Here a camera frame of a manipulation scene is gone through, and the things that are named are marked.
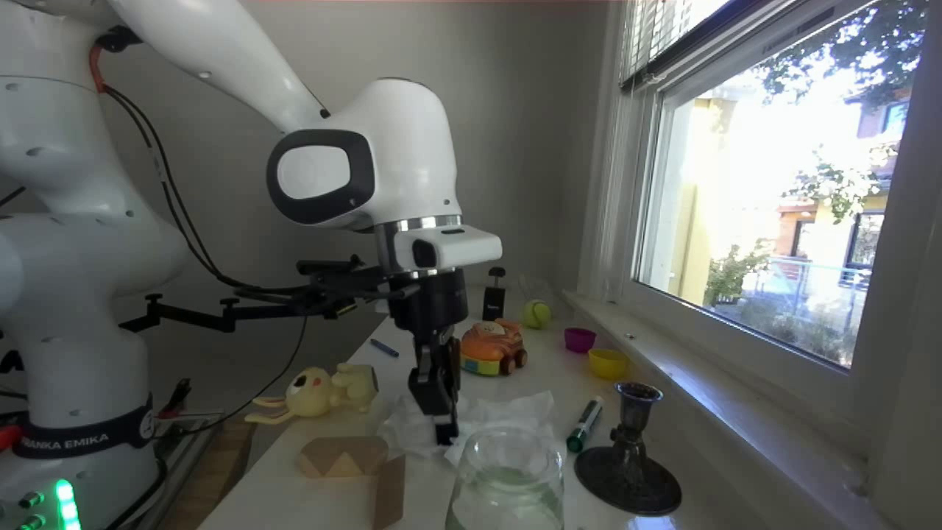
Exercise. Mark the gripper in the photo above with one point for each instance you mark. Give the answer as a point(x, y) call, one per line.
point(434, 302)

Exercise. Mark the white napkin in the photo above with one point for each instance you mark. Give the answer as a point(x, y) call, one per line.
point(508, 412)

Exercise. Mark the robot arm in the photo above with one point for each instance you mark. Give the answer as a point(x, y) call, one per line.
point(73, 331)

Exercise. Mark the blue pen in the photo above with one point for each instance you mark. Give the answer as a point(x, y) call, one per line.
point(384, 347)

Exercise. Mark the orange toy car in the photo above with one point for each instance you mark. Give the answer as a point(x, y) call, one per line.
point(491, 346)

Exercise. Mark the tennis ball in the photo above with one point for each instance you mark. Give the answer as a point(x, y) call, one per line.
point(537, 314)

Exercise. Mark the purple bowl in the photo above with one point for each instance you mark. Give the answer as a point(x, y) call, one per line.
point(580, 339)

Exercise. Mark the yellow plush toy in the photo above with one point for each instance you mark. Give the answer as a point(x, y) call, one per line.
point(313, 391)

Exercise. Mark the yellow bowl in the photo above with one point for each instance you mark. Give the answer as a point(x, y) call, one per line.
point(608, 363)

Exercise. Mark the clear glass jar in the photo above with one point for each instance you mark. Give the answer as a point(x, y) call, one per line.
point(508, 478)

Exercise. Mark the green marker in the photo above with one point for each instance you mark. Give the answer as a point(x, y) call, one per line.
point(585, 425)

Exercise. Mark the black candlestick holder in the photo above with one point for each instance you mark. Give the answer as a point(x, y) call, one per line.
point(627, 471)

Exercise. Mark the red and black clamp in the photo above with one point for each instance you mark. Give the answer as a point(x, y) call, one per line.
point(176, 401)

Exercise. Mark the window blind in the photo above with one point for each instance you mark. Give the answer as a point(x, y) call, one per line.
point(659, 33)

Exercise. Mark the window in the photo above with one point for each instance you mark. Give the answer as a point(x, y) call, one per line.
point(780, 191)

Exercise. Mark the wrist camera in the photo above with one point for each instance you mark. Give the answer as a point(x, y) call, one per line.
point(331, 266)

